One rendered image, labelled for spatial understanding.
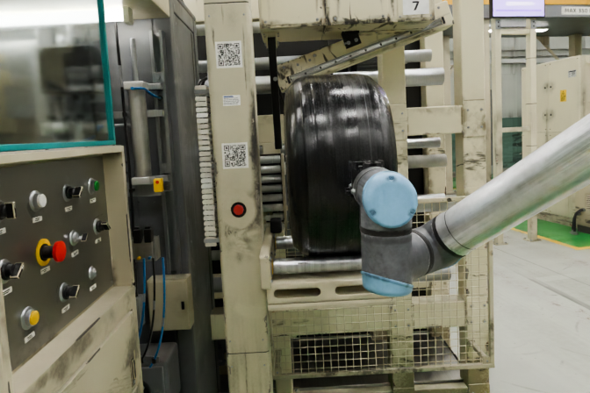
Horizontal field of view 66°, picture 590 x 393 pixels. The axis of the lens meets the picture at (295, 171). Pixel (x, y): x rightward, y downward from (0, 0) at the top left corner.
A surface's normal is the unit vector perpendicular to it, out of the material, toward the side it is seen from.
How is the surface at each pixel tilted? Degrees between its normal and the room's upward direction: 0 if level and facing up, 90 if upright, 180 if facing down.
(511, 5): 90
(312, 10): 90
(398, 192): 85
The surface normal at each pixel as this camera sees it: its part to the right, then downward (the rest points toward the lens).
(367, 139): 0.00, -0.21
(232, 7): 0.01, 0.08
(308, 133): -0.28, -0.28
